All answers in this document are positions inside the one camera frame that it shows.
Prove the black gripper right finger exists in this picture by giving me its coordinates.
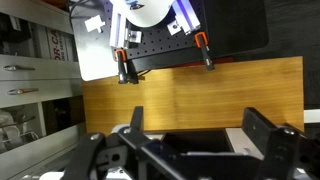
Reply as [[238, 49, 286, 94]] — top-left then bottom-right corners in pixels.
[[241, 106, 320, 180]]

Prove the metal drawer handle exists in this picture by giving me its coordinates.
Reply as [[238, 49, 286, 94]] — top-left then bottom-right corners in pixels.
[[7, 87, 40, 96], [2, 64, 36, 72]]

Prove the aluminium extrusion bar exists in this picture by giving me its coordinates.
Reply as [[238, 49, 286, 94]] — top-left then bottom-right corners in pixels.
[[109, 9, 128, 50], [170, 0, 202, 36]]

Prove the orange black clamp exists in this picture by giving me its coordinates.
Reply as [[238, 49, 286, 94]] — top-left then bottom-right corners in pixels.
[[194, 31, 216, 72], [114, 48, 130, 85]]

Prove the grey panel board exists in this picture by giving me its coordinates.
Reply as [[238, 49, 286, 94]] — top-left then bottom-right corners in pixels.
[[69, 0, 118, 83]]

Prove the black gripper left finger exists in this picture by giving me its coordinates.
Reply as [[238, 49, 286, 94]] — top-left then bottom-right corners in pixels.
[[61, 105, 148, 180]]

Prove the metal corner bracket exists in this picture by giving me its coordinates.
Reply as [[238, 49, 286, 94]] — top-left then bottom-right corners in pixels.
[[125, 29, 143, 44], [166, 20, 183, 36]]

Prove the black mat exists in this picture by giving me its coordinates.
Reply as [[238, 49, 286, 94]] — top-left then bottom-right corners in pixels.
[[202, 0, 270, 58]]

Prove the wooden top desk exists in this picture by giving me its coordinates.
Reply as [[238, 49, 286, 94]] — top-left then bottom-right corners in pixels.
[[81, 55, 305, 135]]

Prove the white storage cabinet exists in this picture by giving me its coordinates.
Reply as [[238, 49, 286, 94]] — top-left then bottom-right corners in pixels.
[[0, 0, 85, 180]]

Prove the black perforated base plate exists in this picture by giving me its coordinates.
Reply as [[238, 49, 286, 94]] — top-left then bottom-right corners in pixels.
[[99, 0, 212, 73]]

